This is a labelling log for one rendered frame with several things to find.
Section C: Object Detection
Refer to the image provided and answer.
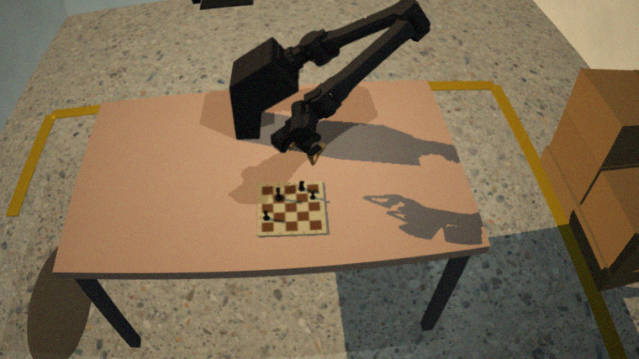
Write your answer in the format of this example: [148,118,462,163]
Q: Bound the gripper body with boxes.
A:
[294,132,322,156]

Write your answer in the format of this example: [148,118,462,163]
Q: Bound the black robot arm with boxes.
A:
[271,0,430,153]

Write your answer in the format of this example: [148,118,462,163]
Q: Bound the tan and brown chessboard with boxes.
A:
[257,181,327,237]

